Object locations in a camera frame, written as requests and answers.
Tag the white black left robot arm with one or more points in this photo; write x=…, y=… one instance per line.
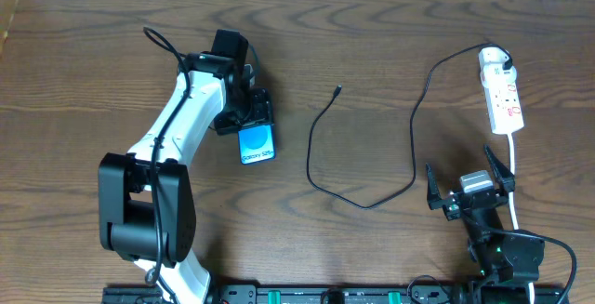
x=146, y=210

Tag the blue Galaxy smartphone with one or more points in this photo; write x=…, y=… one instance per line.
x=256, y=144

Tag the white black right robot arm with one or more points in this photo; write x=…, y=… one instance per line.
x=509, y=260

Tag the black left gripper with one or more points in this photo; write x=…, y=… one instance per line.
x=254, y=119

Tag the black charger plug adapter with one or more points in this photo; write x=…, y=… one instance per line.
x=508, y=63

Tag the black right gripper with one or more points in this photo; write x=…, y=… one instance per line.
x=468, y=197

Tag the white power strip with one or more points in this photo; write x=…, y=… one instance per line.
x=501, y=91

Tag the black mounting rail base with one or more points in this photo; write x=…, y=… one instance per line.
x=252, y=294

